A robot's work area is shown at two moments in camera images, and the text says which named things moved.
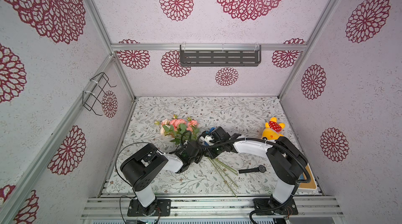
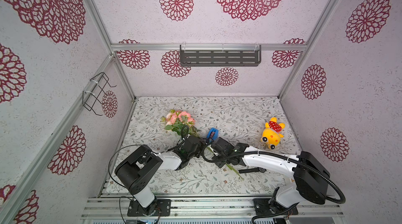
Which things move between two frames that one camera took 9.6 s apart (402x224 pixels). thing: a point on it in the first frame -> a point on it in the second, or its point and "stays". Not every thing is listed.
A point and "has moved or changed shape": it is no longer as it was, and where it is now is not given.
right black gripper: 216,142 -> 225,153
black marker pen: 261,168 stays
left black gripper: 202,151 stays
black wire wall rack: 89,99 stays
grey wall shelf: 216,55 stays
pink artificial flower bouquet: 180,131 has moved or changed shape
